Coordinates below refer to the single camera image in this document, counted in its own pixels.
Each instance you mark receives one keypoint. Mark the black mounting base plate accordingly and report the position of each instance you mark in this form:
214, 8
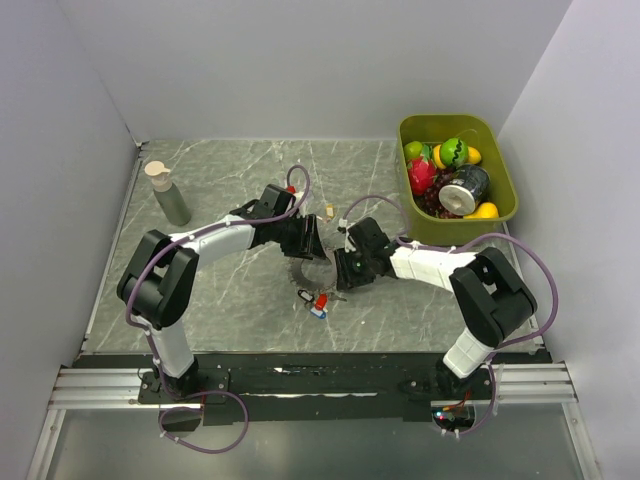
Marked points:
315, 386

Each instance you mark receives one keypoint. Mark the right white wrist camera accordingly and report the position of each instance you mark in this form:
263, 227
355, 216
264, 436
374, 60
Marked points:
343, 226

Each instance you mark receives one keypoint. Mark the red dragon fruit toy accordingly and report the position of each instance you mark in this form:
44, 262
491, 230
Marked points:
422, 174

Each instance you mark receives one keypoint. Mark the green lime toy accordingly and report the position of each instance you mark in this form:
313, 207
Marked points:
413, 150

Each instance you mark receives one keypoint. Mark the grey bottle with beige cap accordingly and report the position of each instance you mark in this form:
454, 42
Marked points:
167, 193

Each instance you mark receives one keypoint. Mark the green watermelon toy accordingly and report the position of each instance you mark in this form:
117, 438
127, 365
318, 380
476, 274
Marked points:
454, 152

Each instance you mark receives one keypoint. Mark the yellow lemon toy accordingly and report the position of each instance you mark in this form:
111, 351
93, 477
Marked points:
474, 156

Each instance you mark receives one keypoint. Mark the olive green plastic bin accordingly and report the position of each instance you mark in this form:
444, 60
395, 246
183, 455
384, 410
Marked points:
434, 129

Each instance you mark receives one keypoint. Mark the black tin can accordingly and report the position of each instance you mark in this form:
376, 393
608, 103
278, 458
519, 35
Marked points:
467, 187

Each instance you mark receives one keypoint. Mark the dark grapes toy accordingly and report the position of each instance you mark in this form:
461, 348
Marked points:
429, 201

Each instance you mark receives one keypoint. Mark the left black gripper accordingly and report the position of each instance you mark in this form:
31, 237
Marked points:
307, 245

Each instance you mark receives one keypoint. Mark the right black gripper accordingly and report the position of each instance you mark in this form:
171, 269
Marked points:
346, 279

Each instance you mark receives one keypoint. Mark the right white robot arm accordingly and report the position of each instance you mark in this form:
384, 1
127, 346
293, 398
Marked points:
491, 296

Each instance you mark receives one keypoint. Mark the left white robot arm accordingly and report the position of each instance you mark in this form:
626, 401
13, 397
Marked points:
157, 284

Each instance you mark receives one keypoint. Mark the red tagged key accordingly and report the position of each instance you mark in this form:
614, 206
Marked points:
321, 302

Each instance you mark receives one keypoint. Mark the blue tagged key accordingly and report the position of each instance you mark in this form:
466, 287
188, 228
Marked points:
321, 314

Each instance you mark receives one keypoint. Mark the yellow banana toy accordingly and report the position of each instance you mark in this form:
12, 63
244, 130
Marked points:
485, 210

